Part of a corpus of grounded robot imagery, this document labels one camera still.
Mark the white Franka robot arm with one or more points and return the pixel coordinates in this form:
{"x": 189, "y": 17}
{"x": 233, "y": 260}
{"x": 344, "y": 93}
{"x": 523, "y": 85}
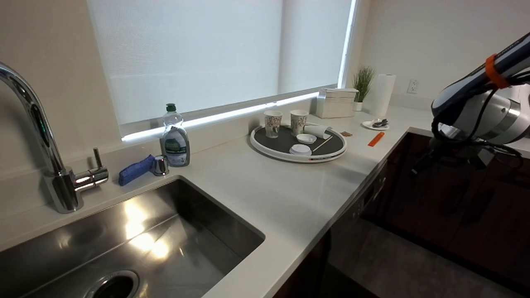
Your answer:
{"x": 497, "y": 110}

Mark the stainless dishwasher door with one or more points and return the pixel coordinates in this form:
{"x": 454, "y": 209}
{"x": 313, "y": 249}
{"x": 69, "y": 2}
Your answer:
{"x": 371, "y": 192}

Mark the round black white tray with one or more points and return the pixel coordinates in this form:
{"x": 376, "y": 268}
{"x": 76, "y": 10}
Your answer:
{"x": 280, "y": 143}

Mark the patterned paper cup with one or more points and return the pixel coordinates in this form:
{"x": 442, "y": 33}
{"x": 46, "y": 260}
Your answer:
{"x": 271, "y": 126}
{"x": 298, "y": 121}

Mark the small white dish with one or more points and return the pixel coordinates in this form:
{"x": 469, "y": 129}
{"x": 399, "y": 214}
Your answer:
{"x": 300, "y": 149}
{"x": 305, "y": 138}

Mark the white folded napkin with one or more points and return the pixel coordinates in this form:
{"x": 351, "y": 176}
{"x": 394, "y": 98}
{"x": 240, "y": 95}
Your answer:
{"x": 318, "y": 131}

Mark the wooden chopstick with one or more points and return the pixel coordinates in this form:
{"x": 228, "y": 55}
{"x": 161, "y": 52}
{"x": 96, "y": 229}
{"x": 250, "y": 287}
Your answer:
{"x": 324, "y": 144}

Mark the small brown packet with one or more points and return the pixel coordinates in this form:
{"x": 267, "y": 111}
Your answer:
{"x": 346, "y": 133}

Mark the white rectangular container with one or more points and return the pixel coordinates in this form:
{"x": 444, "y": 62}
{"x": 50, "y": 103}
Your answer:
{"x": 334, "y": 103}

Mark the clear dish soap bottle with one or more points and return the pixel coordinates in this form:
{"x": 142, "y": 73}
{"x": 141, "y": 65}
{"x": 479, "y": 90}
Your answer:
{"x": 175, "y": 144}

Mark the small white plate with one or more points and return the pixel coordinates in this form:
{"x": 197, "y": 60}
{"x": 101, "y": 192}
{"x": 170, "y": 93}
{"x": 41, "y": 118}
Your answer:
{"x": 368, "y": 126}

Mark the white window blind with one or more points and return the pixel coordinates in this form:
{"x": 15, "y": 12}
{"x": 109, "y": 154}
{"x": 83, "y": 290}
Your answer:
{"x": 209, "y": 55}

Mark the flat orange strip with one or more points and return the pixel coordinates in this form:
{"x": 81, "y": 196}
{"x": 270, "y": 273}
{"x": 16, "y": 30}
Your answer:
{"x": 376, "y": 139}

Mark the stainless steel sink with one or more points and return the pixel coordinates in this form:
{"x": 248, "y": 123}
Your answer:
{"x": 182, "y": 232}

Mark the small green potted plant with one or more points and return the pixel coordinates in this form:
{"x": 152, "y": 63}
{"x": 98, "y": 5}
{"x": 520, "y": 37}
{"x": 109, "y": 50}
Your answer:
{"x": 363, "y": 83}

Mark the white paper towel roll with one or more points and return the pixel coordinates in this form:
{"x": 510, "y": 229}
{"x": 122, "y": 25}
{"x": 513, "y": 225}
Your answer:
{"x": 382, "y": 95}

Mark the dark wooden cabinet row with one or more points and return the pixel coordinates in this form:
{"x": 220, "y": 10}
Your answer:
{"x": 440, "y": 215}

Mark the chrome kitchen faucet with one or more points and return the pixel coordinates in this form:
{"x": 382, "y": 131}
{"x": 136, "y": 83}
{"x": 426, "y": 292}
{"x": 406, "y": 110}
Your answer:
{"x": 61, "y": 187}

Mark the white wall outlet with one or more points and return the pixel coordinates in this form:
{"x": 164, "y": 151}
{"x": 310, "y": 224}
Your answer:
{"x": 412, "y": 86}

